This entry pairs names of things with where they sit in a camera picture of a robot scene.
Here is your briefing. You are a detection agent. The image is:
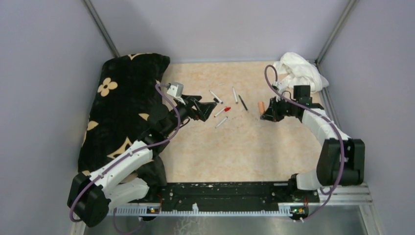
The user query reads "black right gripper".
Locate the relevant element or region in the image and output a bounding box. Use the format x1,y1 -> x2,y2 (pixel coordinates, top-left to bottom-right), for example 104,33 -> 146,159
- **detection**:
261,95 -> 298,122

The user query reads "orange highlighter pen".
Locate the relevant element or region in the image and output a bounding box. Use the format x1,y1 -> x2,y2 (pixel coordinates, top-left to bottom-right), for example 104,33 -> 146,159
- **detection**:
258,101 -> 266,115

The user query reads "white purple-tip marker pen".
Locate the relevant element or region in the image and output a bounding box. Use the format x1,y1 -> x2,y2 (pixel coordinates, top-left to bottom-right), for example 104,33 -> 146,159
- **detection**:
209,90 -> 224,104

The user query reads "white red-cap marker pen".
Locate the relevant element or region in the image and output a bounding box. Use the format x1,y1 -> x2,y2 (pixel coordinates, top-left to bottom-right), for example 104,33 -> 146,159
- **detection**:
214,107 -> 231,118

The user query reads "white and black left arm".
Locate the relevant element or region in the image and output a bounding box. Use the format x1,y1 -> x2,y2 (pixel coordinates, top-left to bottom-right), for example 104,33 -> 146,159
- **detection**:
67,95 -> 217,227

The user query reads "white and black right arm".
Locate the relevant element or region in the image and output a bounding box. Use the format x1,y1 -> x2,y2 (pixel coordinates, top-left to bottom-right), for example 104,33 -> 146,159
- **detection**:
260,85 -> 365,202

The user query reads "white marker pen lower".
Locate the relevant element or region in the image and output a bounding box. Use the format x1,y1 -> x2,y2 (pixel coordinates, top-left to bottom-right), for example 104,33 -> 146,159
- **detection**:
215,117 -> 228,128

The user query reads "thin black pen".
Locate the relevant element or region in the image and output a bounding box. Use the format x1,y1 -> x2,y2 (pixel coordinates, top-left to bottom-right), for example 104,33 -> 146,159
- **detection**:
238,95 -> 249,112

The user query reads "white crumpled cloth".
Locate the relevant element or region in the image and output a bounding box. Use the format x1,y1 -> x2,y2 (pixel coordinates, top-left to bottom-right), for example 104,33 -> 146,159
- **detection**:
273,52 -> 329,94

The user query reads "black floral blanket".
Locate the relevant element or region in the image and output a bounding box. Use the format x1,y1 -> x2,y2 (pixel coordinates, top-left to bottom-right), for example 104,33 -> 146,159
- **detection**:
78,53 -> 170,173

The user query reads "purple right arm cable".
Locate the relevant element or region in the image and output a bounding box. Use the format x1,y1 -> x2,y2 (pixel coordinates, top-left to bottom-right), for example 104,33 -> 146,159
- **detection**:
264,65 -> 345,223

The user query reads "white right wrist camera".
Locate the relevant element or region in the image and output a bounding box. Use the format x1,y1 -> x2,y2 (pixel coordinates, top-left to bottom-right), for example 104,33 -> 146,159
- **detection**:
273,81 -> 288,94

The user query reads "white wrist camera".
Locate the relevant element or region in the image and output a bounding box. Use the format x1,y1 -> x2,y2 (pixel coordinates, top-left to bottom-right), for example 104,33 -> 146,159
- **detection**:
167,82 -> 185,104
273,81 -> 288,94

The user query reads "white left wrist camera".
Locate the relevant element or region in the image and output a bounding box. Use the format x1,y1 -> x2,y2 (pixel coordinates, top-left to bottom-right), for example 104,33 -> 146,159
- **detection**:
167,82 -> 185,104

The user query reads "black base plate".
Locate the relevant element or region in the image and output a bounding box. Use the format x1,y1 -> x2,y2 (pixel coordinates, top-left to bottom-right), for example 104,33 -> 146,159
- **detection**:
135,181 -> 320,212

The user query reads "slotted cable duct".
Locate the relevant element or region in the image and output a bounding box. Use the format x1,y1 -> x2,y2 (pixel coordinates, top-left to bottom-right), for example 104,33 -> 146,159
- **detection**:
108,203 -> 293,217

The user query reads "aluminium corner post right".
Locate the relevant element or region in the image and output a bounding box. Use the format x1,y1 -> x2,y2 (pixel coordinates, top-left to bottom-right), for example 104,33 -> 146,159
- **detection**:
315,0 -> 360,67

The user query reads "aluminium corner post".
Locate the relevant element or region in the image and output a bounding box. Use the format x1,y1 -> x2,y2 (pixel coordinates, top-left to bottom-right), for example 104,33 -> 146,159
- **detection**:
315,0 -> 360,67
81,0 -> 120,58

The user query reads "aluminium corner post left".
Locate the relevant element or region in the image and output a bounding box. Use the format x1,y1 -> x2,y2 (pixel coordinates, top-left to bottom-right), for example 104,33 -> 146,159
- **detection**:
81,0 -> 120,58

